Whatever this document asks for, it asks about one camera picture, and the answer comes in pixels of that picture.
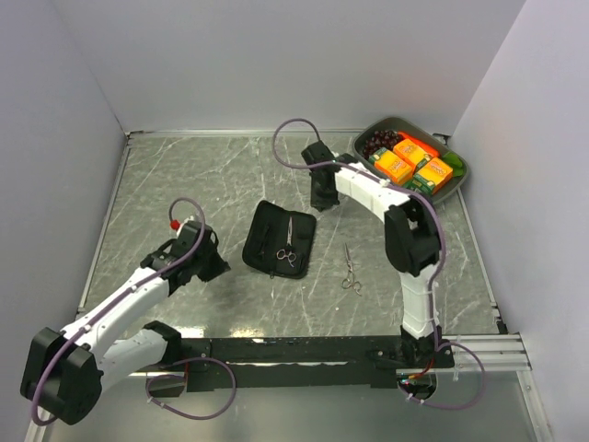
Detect black zippered tool case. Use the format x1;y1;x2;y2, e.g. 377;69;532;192
242;200;317;280

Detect silver hair scissors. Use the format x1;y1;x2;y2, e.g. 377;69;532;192
276;217;297;268
341;243;362;297

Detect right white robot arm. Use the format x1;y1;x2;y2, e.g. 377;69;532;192
302;141;445;367

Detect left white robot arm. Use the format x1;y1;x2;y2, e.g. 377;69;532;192
20;219;230;425

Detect orange juice carton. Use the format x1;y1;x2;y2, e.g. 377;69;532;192
368;148;413;186
405;157;454;196
393;139;433;172

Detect dark red grapes bunch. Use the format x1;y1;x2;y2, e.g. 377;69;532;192
362;130;404;159

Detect grey plastic tray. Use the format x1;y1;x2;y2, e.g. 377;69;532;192
352;117;469;204

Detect orange carrot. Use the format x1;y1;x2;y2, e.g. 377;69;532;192
398;131;439;157

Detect green leaf vegetable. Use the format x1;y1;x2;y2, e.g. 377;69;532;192
441;152;466;178

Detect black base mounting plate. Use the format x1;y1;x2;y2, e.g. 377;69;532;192
138;335;455;392

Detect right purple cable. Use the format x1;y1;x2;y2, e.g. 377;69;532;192
271;118;450;351

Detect purple cable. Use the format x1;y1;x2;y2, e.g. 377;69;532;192
29;197;206;427
271;118;450;351

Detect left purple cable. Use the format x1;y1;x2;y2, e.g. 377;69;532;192
29;197;206;427

